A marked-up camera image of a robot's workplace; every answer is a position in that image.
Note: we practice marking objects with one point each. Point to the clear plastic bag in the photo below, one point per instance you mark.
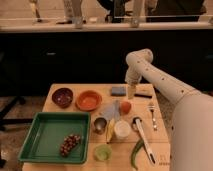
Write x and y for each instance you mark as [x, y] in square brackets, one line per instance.
[111, 111]

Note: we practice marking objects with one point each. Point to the yellow banana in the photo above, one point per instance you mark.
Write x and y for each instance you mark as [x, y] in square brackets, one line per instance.
[110, 130]

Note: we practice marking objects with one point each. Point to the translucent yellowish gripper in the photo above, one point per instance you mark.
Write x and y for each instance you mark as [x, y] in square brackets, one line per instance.
[131, 91]

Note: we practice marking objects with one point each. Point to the green plastic tray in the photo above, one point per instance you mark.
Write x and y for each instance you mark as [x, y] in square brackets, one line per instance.
[48, 132]

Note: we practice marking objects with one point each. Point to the dark brown bowl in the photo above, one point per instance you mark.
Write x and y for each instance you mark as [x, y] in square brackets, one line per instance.
[63, 97]

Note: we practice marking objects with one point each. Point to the blue sponge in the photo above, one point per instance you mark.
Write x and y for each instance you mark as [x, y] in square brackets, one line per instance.
[118, 91]

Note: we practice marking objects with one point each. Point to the red grape bunch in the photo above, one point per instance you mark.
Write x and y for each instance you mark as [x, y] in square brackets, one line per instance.
[69, 143]

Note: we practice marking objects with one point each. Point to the orange fruit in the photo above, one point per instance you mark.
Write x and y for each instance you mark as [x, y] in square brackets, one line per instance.
[125, 107]

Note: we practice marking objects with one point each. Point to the green plastic cup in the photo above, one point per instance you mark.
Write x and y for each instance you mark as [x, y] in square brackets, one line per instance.
[102, 152]

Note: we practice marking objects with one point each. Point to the orange bowl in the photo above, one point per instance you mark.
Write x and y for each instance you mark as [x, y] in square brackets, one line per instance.
[88, 100]

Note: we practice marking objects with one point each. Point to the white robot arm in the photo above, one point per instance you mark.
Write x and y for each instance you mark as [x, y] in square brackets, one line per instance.
[191, 144]

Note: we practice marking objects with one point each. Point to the small metal cup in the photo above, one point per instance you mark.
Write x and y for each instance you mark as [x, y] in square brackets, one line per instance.
[100, 125]

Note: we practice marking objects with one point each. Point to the white paper cup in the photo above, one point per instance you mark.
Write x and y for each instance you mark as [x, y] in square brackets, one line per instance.
[122, 129]

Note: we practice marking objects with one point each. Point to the green chili pepper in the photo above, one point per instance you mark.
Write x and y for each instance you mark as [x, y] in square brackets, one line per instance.
[134, 152]

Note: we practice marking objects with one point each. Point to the black whiteboard eraser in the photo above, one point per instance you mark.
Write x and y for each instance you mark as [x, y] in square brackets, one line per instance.
[143, 93]

